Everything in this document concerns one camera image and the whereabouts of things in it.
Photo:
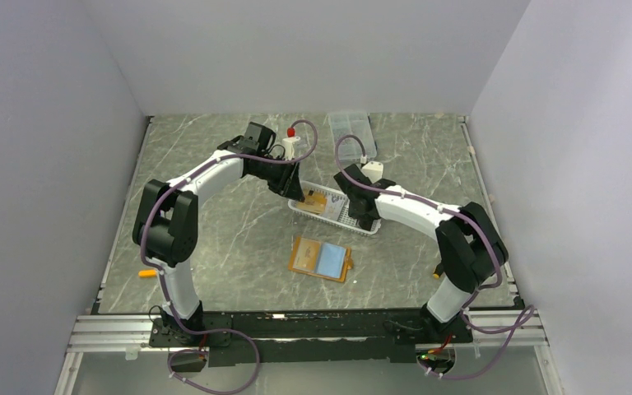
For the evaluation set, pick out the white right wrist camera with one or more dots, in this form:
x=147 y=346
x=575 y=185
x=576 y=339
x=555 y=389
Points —
x=373 y=171

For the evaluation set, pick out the white plastic basket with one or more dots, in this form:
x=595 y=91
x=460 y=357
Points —
x=344 y=221

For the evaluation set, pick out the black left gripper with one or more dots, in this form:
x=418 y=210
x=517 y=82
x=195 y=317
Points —
x=294 y=189

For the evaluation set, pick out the orange leather card holder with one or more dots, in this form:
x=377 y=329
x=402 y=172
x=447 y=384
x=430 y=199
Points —
x=334 y=262

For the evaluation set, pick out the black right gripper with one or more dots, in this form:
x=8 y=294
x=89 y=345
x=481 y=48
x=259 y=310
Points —
x=352 y=213

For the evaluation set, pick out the silver card stack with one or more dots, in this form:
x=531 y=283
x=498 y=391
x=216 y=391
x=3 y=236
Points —
x=334 y=207

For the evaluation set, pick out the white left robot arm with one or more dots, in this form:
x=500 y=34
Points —
x=166 y=225

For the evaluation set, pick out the orange handled small tool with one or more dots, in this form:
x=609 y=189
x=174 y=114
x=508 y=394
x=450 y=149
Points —
x=147 y=273

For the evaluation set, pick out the aluminium frame rail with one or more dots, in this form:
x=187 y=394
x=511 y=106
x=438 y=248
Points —
x=133 y=333

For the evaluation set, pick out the clear plastic screw box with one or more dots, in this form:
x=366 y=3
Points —
x=355 y=123

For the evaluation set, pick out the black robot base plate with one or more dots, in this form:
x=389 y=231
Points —
x=246 y=350

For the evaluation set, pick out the yellow tipped black screwdriver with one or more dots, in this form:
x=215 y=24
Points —
x=438 y=271

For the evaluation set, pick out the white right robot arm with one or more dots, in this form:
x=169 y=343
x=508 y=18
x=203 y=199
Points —
x=470 y=247

